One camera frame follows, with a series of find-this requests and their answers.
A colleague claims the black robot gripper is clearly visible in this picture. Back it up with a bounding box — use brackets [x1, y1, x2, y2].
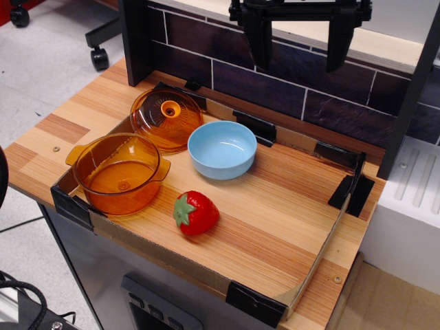
[228, 1, 373, 72]

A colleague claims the orange transparent pot lid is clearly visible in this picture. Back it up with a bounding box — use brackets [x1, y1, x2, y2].
[130, 86, 204, 154]

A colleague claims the orange transparent pot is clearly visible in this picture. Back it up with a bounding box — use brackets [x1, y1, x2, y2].
[66, 133, 171, 216]

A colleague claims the dark brick backsplash panel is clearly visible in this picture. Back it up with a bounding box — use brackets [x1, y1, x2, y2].
[147, 6, 440, 149]

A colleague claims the light blue bowl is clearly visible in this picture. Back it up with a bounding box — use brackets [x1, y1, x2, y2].
[187, 121, 257, 180]

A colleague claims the cardboard fence with black tape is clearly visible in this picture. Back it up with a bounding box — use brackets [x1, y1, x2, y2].
[50, 80, 376, 329]

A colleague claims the white ribbed sink drainer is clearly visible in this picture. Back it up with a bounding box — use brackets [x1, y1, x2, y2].
[379, 137, 439, 227]

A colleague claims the black office chair base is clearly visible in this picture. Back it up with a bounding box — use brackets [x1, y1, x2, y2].
[85, 18, 121, 72]

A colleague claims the red toy strawberry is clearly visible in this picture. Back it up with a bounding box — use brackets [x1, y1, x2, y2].
[173, 190, 220, 235]

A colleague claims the black caster wheel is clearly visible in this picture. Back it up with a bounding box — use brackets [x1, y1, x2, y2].
[10, 5, 30, 28]

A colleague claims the black oven control panel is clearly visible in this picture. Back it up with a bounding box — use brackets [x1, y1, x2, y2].
[121, 276, 204, 330]

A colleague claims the black vertical post right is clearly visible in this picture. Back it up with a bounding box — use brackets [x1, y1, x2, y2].
[377, 7, 439, 180]

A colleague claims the black cable bottom left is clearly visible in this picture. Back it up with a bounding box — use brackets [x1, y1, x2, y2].
[0, 269, 77, 330]

